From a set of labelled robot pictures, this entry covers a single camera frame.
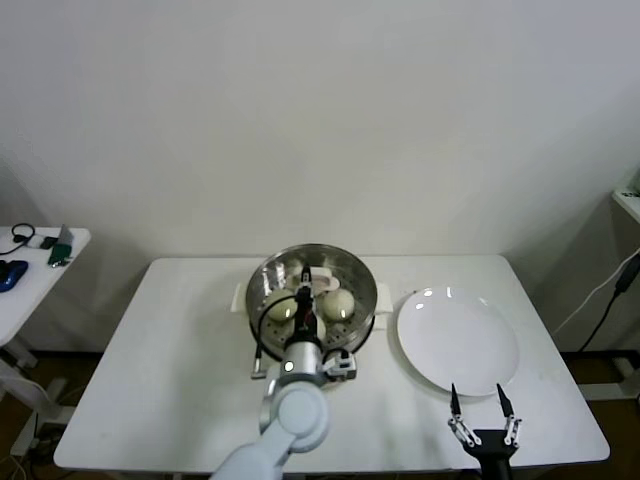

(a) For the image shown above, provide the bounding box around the stainless steel steamer basket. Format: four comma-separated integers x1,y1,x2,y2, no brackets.
245,243,379,365

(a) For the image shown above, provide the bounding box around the blue object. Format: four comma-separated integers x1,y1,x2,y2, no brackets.
0,259,29,294

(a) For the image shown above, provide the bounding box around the black cable with adapter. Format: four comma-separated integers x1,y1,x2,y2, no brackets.
574,259,640,354

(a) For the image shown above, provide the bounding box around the white side table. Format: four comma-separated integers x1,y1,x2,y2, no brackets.
0,225,93,459

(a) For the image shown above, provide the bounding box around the white power cable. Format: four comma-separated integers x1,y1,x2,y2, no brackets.
552,248,640,334

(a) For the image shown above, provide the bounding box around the white desk with green items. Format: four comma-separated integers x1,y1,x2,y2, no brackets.
610,188,640,224

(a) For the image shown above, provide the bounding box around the large white plate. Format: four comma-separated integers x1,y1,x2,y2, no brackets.
397,285,521,399

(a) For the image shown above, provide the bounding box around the black headphone cable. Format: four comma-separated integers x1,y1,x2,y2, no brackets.
0,223,36,254

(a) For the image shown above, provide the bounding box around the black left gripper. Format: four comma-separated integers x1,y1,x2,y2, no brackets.
292,265,321,345

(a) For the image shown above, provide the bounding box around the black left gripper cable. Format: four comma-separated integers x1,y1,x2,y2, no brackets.
252,294,304,381

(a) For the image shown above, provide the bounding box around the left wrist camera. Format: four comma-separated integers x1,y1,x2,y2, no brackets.
322,349,359,381

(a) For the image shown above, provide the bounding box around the green tool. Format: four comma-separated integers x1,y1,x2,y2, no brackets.
47,223,75,269

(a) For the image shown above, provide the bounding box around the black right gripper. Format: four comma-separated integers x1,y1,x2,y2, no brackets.
447,383,524,480

